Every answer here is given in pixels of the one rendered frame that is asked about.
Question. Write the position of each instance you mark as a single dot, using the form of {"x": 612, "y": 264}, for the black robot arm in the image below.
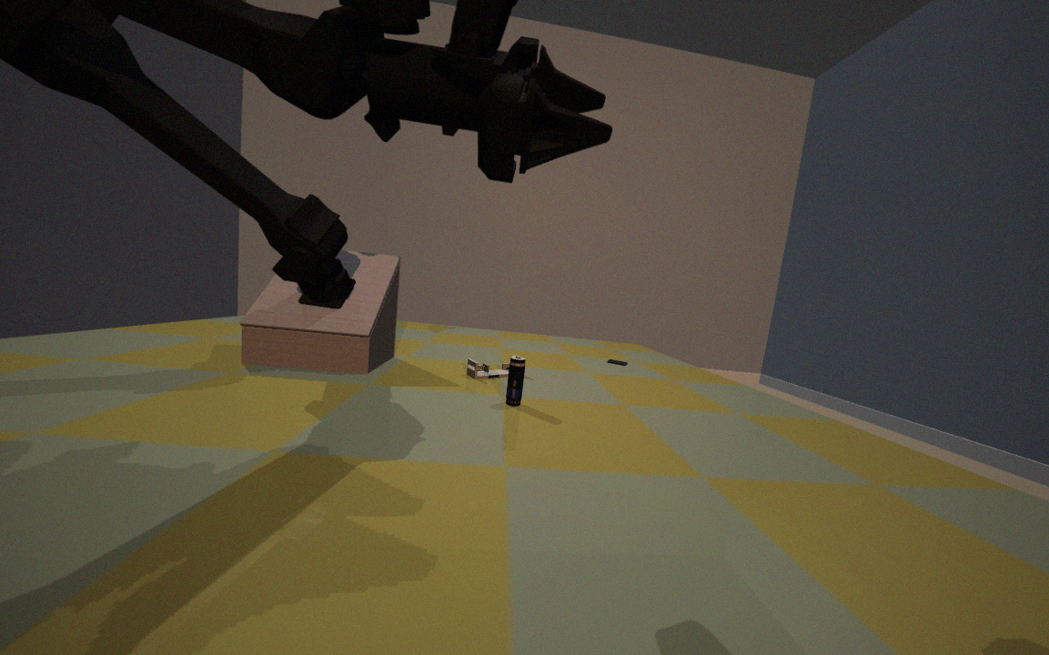
{"x": 323, "y": 66}

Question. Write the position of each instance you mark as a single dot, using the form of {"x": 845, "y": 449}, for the black cylindrical battery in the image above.
{"x": 515, "y": 381}

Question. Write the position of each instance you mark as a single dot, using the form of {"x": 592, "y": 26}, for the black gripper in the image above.
{"x": 527, "y": 109}

